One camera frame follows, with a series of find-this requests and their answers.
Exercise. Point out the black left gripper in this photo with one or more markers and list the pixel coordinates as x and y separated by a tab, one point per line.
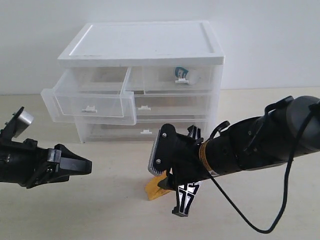
26	164

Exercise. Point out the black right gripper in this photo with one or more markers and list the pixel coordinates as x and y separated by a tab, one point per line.
187	171

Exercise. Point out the yellow wedge block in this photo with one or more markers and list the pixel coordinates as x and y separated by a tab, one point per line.
152	189

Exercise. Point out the white pill bottle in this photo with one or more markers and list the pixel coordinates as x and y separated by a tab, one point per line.
189	76

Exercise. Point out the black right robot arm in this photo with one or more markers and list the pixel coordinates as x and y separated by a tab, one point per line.
288	128

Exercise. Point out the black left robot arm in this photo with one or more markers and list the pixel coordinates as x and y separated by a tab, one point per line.
26	164

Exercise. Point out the bottom wide clear drawer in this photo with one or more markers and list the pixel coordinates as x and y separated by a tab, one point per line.
142	131

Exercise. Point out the wide clear drawer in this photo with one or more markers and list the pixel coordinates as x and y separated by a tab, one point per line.
166	105
142	131

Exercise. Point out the middle wide clear drawer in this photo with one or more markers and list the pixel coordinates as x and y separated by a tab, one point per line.
166	105

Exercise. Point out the white plastic drawer cabinet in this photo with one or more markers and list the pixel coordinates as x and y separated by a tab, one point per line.
150	44

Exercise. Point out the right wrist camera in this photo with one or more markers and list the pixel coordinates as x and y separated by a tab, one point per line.
162	151

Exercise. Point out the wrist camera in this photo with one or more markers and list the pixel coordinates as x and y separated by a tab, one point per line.
162	151
19	122

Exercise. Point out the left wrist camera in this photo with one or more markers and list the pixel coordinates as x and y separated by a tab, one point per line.
19	122

